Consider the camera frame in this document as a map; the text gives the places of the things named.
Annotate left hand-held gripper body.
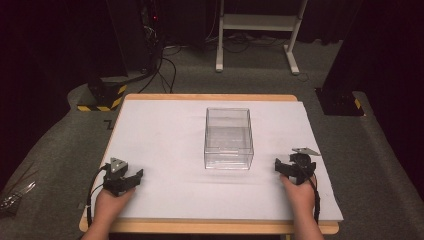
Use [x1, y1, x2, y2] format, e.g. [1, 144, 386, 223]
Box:
[102, 157, 135, 197]

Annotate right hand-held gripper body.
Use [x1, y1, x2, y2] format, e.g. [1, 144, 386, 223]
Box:
[287, 147, 322, 186]

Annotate person's left hand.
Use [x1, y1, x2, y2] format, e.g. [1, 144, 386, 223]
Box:
[93, 186, 136, 224]

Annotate person's right hand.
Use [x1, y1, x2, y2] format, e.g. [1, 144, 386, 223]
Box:
[279, 173, 317, 216]

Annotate white paper sheet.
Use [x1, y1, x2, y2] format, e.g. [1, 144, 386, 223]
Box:
[95, 99, 345, 223]

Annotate clear plastic box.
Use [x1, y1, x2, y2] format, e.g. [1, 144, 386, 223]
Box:
[203, 106, 255, 171]

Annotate black yellow striped stand base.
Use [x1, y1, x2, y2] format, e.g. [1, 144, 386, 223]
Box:
[76, 76, 129, 113]

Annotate wooden table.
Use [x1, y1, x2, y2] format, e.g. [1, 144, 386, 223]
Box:
[78, 93, 341, 236]

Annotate black computer tower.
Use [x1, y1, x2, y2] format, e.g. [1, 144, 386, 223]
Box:
[138, 0, 165, 73]

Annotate white metal stand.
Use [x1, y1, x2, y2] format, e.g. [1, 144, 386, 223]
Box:
[215, 0, 310, 76]

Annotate right hand-held gripper cable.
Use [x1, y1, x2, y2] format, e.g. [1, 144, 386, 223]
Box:
[307, 175, 322, 225]

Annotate hand-held gripper cable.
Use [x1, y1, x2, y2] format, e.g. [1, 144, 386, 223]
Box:
[85, 163, 111, 228]
[307, 175, 322, 225]

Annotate left hand-held gripper cable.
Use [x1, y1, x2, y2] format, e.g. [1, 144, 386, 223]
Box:
[85, 163, 111, 228]

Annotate black floor cables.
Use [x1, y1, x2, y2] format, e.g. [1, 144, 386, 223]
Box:
[137, 43, 178, 95]

